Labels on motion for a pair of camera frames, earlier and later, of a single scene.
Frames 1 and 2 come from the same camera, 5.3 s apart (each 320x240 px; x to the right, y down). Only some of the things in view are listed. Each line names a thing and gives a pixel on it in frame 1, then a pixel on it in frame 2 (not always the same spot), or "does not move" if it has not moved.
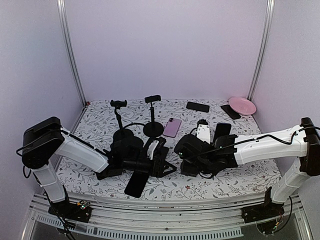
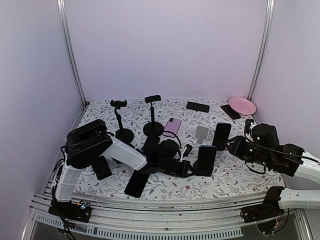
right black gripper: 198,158 -> 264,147
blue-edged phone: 222,129 does not move
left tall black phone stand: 122,134 does not move
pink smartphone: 172,127 does not move
